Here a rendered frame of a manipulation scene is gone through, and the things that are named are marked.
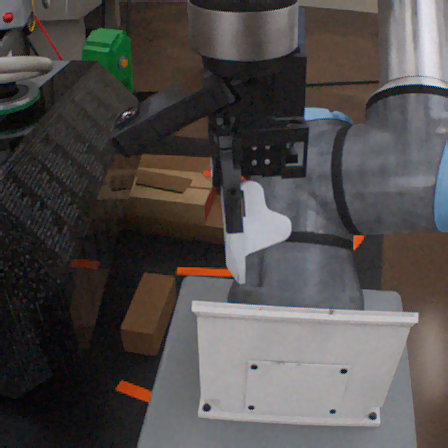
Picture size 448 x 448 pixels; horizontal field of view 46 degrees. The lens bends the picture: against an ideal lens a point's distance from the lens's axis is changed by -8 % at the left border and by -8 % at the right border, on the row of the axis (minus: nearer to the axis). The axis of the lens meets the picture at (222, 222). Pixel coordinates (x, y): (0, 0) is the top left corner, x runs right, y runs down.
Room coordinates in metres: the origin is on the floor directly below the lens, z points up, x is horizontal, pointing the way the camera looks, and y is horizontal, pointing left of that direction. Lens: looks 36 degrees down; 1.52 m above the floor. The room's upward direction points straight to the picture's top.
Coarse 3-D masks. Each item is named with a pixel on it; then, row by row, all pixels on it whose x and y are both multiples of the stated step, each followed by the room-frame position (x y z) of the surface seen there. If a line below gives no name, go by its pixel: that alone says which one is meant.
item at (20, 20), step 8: (0, 0) 1.53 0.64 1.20; (8, 0) 1.53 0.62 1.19; (16, 0) 1.54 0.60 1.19; (24, 0) 1.58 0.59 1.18; (0, 8) 1.53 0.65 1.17; (8, 8) 1.53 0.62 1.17; (16, 8) 1.54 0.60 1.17; (24, 8) 1.57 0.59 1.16; (0, 16) 1.53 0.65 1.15; (16, 16) 1.54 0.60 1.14; (24, 16) 1.55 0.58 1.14; (0, 24) 1.53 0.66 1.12; (8, 24) 1.53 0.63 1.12; (16, 24) 1.54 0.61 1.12; (24, 24) 1.55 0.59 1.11; (0, 32) 1.58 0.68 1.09
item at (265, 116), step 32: (224, 64) 0.42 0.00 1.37; (256, 64) 0.42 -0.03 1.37; (288, 64) 0.44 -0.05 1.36; (256, 96) 0.44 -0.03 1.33; (288, 96) 0.44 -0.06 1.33; (224, 128) 0.42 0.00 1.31; (256, 128) 0.42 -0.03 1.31; (288, 128) 0.42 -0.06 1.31; (256, 160) 0.43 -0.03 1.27; (288, 160) 0.43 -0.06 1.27
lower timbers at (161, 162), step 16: (144, 160) 2.48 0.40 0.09; (160, 160) 2.47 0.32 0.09; (176, 160) 2.47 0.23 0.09; (192, 160) 2.47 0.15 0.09; (208, 160) 2.47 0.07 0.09; (128, 224) 1.99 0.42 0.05; (144, 224) 1.97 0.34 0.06; (160, 224) 1.95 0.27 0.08; (176, 224) 1.93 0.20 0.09; (192, 224) 1.92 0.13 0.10; (208, 224) 1.91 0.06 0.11; (208, 240) 1.90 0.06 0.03; (224, 240) 1.89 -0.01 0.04
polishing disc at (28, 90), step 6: (18, 84) 1.69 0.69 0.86; (24, 84) 1.69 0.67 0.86; (30, 84) 1.68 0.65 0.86; (24, 90) 1.63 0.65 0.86; (30, 90) 1.63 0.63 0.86; (36, 90) 1.63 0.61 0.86; (18, 96) 1.58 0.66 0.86; (24, 96) 1.58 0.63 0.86; (30, 96) 1.58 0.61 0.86; (0, 102) 1.54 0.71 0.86; (6, 102) 1.54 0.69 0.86; (12, 102) 1.54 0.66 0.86; (18, 102) 1.54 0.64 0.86; (24, 102) 1.55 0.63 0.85; (0, 108) 1.51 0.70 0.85; (6, 108) 1.52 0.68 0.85
